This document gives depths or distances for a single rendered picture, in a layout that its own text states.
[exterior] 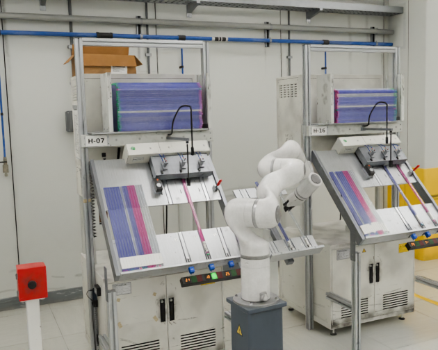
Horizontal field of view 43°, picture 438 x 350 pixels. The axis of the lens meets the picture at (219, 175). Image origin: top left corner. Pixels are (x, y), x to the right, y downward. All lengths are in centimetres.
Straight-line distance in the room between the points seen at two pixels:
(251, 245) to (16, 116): 273
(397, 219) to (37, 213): 270
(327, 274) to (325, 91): 119
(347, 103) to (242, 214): 174
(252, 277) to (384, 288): 184
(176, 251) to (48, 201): 194
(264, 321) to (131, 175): 120
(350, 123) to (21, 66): 248
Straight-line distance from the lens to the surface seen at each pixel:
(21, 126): 453
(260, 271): 226
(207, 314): 330
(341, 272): 371
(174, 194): 305
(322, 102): 375
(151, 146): 313
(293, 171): 248
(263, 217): 218
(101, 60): 344
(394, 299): 406
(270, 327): 232
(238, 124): 503
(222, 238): 297
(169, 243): 287
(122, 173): 307
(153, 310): 317
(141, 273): 276
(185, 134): 324
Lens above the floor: 146
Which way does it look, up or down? 6 degrees down
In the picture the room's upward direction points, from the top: 2 degrees counter-clockwise
